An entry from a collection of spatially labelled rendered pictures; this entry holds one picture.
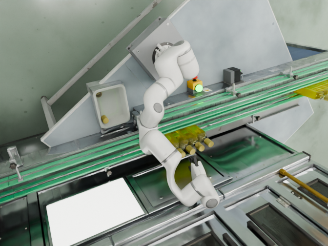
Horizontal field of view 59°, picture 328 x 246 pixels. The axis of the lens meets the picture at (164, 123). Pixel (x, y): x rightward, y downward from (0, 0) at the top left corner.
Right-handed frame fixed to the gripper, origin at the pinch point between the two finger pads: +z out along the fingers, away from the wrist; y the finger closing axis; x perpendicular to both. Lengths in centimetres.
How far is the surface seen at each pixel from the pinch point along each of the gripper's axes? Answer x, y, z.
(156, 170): 15.7, -13.1, 18.2
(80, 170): 55, -4, 19
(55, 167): 65, 3, 14
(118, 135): 32.8, 5.4, 31.5
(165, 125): 5.8, 5.7, 32.6
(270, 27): -78, 45, 72
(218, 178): -13.8, -12.6, 0.3
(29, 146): 97, -16, 80
